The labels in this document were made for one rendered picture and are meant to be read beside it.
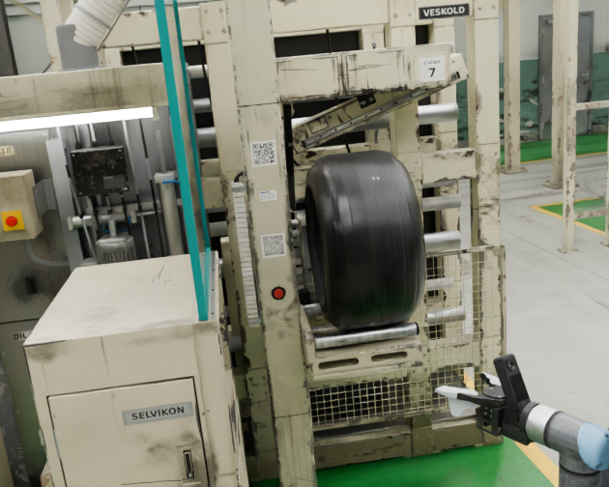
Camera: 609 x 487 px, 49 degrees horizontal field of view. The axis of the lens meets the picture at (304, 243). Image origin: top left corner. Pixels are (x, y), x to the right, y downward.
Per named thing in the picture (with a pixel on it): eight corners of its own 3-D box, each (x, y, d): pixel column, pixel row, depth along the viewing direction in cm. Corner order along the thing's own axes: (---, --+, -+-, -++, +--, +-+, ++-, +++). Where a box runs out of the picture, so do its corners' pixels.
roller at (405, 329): (312, 352, 213) (311, 338, 211) (310, 346, 217) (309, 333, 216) (420, 337, 216) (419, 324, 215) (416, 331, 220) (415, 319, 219)
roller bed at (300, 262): (256, 300, 255) (247, 225, 248) (254, 288, 270) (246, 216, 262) (307, 294, 257) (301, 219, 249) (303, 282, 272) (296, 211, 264)
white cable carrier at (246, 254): (248, 328, 217) (231, 183, 204) (247, 322, 222) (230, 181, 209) (262, 326, 218) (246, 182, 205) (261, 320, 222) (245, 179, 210)
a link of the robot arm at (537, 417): (544, 415, 127) (568, 405, 132) (524, 407, 130) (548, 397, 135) (540, 452, 128) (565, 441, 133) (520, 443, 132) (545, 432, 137)
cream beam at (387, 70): (277, 103, 224) (273, 58, 220) (272, 100, 248) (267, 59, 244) (452, 86, 230) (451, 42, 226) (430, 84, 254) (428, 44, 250)
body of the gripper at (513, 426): (472, 426, 141) (521, 449, 132) (475, 387, 140) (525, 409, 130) (495, 417, 146) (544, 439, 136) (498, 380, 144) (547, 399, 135)
